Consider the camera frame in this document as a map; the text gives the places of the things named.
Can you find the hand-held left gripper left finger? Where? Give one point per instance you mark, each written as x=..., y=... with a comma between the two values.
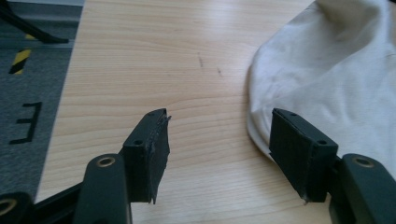
x=144, y=161

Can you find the white cloth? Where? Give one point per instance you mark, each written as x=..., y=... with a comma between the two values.
x=327, y=77

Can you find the black stand leg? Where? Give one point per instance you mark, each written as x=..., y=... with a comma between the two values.
x=25, y=26

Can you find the yellow black hazard tape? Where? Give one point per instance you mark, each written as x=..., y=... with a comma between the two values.
x=20, y=61

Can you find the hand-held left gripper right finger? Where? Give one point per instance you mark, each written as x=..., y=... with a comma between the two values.
x=299, y=155

